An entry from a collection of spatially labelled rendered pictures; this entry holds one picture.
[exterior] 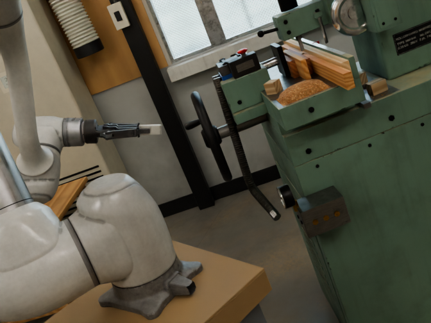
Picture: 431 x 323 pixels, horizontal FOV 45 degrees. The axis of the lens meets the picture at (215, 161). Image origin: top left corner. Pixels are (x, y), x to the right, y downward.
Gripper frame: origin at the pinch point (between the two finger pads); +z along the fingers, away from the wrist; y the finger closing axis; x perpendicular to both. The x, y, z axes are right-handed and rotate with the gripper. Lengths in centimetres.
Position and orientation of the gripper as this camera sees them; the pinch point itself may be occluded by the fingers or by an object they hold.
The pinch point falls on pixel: (150, 129)
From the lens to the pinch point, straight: 164.7
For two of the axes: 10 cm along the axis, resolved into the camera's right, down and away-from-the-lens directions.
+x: 0.1, 9.5, 3.1
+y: -1.0, -3.1, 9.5
